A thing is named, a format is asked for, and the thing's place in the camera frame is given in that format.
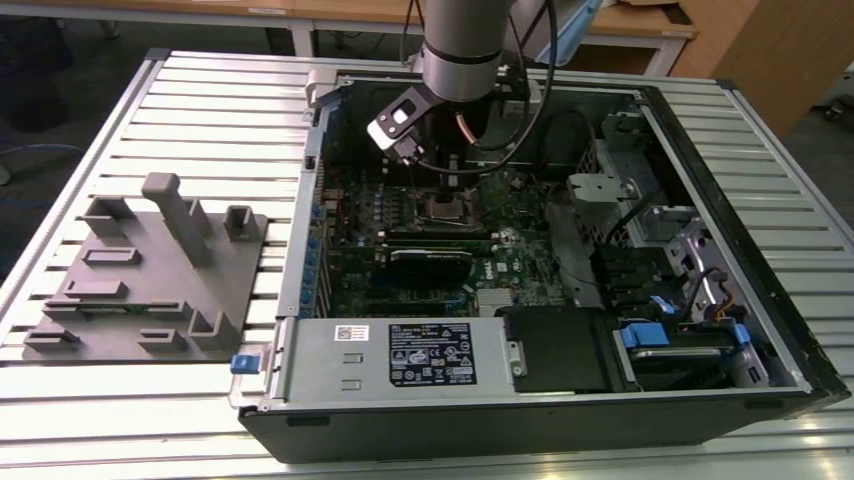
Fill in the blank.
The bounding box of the black camera cable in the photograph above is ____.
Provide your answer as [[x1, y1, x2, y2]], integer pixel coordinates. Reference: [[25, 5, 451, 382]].
[[399, 0, 559, 176]]

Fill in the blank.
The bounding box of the silver CPU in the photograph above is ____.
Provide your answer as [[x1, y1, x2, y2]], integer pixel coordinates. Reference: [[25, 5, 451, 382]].
[[428, 195, 469, 220]]

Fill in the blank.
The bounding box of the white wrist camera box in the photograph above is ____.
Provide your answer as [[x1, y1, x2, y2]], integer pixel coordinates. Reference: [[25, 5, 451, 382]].
[[364, 87, 436, 151]]

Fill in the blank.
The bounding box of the CPU socket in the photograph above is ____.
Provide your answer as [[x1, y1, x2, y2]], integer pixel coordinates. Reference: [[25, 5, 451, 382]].
[[412, 185, 487, 229]]

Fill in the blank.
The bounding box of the silver hinged metal bracket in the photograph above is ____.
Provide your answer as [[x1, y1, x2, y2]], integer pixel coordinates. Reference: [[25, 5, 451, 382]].
[[564, 172, 636, 217]]

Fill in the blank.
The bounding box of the green RAM stick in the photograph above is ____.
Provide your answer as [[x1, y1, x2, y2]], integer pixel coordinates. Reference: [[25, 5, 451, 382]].
[[385, 238, 495, 251], [78, 305, 149, 317]]

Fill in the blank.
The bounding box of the thin black cable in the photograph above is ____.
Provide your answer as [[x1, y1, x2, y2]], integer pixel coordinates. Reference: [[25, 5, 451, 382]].
[[603, 182, 663, 246]]

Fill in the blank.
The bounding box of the black orange wire bundle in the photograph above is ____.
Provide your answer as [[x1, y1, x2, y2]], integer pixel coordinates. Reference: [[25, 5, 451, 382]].
[[689, 267, 746, 324]]

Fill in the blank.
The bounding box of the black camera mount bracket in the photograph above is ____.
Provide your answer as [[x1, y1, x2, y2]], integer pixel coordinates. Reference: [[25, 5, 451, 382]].
[[499, 64, 543, 119]]

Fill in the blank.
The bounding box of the black PC case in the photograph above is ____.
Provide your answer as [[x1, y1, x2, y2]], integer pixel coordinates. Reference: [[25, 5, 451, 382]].
[[225, 69, 852, 464]]

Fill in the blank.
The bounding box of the silver chipset heat sink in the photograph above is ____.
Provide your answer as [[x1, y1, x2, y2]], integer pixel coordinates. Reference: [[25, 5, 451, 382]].
[[475, 286, 520, 307]]

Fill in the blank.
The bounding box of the grey wheeled chair base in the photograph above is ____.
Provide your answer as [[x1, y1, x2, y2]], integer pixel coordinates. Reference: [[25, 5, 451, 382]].
[[819, 69, 854, 121]]

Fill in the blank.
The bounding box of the brown wooden cabinet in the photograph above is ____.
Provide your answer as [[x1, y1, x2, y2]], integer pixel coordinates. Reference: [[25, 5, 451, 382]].
[[679, 0, 854, 144]]

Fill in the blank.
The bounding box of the black office chair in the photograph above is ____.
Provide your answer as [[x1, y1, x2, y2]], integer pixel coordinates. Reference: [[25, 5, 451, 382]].
[[0, 14, 76, 134]]

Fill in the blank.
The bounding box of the green motherboard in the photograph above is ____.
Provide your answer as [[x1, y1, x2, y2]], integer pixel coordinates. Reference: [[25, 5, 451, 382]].
[[317, 164, 585, 321]]

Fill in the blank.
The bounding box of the silver power supply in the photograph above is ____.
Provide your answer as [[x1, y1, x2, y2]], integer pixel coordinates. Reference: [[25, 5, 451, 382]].
[[282, 317, 516, 401]]

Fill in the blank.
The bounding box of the black graphics card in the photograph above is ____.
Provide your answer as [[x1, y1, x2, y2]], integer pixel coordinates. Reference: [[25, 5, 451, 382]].
[[372, 247, 476, 301]]

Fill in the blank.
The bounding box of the hard disk in blue carrier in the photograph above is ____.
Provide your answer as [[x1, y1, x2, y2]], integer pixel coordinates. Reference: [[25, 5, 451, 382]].
[[616, 321, 732, 392]]

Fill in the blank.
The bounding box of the grey parts rack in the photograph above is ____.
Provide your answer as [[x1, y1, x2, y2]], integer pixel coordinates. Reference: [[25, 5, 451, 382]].
[[21, 172, 272, 362]]

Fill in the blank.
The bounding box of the blue cable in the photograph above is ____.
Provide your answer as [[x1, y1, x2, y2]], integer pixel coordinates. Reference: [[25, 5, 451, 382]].
[[0, 142, 85, 201]]

